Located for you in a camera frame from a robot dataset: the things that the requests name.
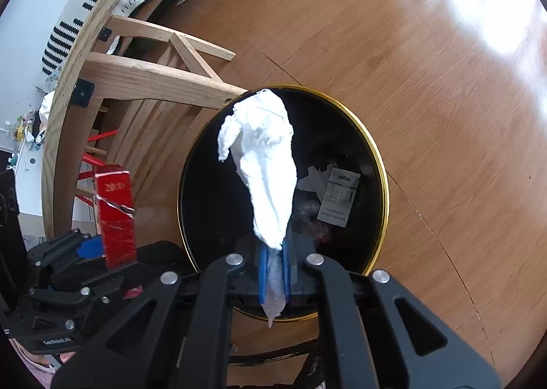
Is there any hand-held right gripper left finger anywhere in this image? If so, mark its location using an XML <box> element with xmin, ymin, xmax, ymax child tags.
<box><xmin>51</xmin><ymin>237</ymin><xmax>268</xmax><ymax>389</ymax></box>

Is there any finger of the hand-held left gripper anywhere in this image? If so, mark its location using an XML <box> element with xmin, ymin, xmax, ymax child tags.
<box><xmin>26</xmin><ymin>241</ymin><xmax>195</xmax><ymax>309</ymax></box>
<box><xmin>26</xmin><ymin>229</ymin><xmax>105</xmax><ymax>272</ymax></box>

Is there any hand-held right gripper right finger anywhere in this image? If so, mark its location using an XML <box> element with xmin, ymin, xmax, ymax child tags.
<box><xmin>281</xmin><ymin>235</ymin><xmax>501</xmax><ymax>389</ymax></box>

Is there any red wrapper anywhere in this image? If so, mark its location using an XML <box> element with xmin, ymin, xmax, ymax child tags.
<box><xmin>93</xmin><ymin>163</ymin><xmax>138</xmax><ymax>270</ymax></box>

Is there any black gold-rimmed trash bin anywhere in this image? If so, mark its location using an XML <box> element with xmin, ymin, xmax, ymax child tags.
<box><xmin>177</xmin><ymin>84</ymin><xmax>390</xmax><ymax>322</ymax></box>

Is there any white tissue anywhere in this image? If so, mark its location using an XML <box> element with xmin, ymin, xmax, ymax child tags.
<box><xmin>217</xmin><ymin>89</ymin><xmax>298</xmax><ymax>327</ymax></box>

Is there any white cabinet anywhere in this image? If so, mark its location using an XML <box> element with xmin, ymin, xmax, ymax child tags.
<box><xmin>15</xmin><ymin>145</ymin><xmax>95</xmax><ymax>240</ymax></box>

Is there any grey printed leaflet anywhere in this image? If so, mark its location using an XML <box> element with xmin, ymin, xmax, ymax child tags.
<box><xmin>317</xmin><ymin>167</ymin><xmax>360</xmax><ymax>228</ymax></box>

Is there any red stool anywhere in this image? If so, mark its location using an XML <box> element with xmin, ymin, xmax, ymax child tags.
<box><xmin>75</xmin><ymin>128</ymin><xmax>120</xmax><ymax>206</ymax></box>

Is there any black panel with rings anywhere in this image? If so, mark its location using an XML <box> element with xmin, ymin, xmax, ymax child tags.
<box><xmin>0</xmin><ymin>169</ymin><xmax>21</xmax><ymax>313</ymax></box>

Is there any grey paper scrap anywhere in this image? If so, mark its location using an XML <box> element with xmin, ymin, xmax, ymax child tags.
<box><xmin>297</xmin><ymin>164</ymin><xmax>338</xmax><ymax>193</ymax></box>

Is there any pile of small colourful toys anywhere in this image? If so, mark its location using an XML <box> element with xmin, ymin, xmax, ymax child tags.
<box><xmin>4</xmin><ymin>90</ymin><xmax>56</xmax><ymax>167</ymax></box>

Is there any round wooden table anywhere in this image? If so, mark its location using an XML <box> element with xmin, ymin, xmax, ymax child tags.
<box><xmin>40</xmin><ymin>0</ymin><xmax>249</xmax><ymax>244</ymax></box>

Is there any white black striped tablecloth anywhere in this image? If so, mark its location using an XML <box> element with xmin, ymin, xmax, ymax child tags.
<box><xmin>0</xmin><ymin>0</ymin><xmax>144</xmax><ymax>86</ymax></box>

